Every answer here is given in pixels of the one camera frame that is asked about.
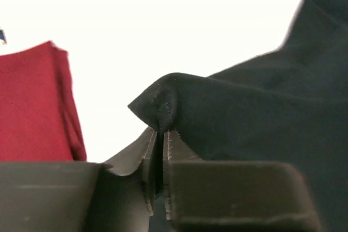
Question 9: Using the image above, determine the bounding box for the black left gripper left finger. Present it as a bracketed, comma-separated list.
[1, 128, 158, 231]

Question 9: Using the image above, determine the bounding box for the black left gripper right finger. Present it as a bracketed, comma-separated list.
[163, 132, 321, 231]

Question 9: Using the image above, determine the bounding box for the dark red t shirt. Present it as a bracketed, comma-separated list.
[1, 41, 86, 161]

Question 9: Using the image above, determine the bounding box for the black t shirt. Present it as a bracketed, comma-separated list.
[129, 0, 347, 231]

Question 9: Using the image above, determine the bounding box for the dark logo sticker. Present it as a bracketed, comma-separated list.
[0, 28, 7, 45]

